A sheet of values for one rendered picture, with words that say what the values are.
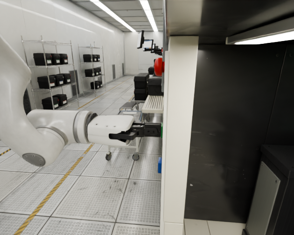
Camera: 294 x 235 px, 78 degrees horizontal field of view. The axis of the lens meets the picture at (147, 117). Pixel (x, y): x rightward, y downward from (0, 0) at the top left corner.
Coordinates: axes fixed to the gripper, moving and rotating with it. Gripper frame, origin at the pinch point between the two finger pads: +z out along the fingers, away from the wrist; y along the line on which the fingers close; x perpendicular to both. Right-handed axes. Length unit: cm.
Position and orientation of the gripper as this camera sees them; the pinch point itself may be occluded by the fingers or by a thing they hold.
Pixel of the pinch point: (153, 129)
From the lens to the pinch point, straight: 45.3
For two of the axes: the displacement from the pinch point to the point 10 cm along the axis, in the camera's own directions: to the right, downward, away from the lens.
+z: 9.9, 0.3, -1.0
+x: 0.0, -9.5, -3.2
